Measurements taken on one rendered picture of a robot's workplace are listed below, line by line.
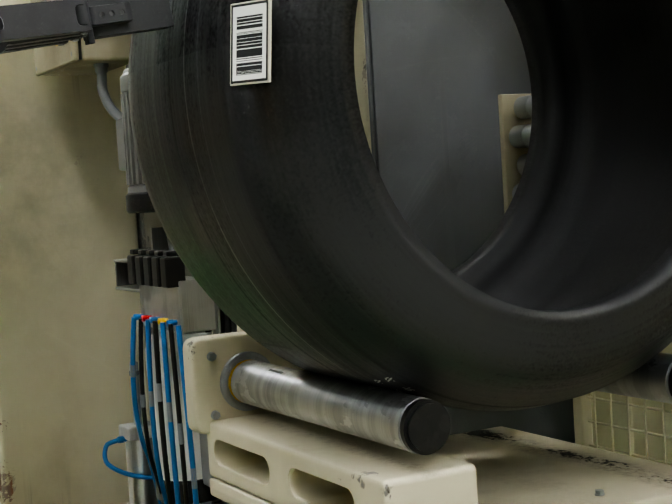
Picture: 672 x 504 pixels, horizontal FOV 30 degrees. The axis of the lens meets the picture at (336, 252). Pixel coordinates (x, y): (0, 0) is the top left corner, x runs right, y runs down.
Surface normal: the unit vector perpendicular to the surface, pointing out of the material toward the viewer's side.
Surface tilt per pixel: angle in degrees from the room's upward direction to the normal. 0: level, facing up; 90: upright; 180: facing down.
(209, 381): 90
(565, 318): 101
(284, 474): 90
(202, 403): 90
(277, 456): 90
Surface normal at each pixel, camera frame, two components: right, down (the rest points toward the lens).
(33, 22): 0.66, -0.04
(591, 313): 0.49, 0.20
